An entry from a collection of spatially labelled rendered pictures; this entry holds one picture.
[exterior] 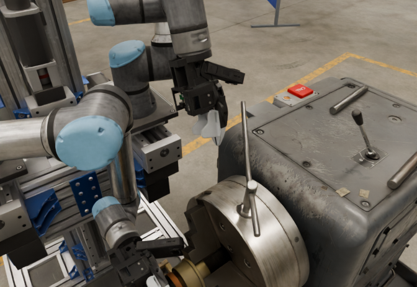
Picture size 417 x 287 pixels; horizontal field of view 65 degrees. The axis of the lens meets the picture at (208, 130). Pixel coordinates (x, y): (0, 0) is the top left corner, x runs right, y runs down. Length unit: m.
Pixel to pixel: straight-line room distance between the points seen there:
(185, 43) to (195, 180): 1.96
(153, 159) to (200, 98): 0.47
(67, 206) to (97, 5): 0.73
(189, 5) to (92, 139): 0.31
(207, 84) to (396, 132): 0.57
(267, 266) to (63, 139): 0.47
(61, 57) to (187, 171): 1.64
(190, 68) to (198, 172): 1.98
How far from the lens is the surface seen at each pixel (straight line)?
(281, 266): 0.73
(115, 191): 0.99
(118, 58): 1.05
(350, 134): 0.96
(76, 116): 0.69
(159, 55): 1.06
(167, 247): 0.82
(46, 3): 1.12
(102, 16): 0.73
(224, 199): 0.74
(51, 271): 1.99
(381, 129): 1.01
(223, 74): 0.69
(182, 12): 0.62
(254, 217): 0.62
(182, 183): 2.50
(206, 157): 2.70
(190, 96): 0.63
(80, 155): 0.69
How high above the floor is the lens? 1.79
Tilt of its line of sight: 37 degrees down
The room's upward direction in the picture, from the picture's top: straight up
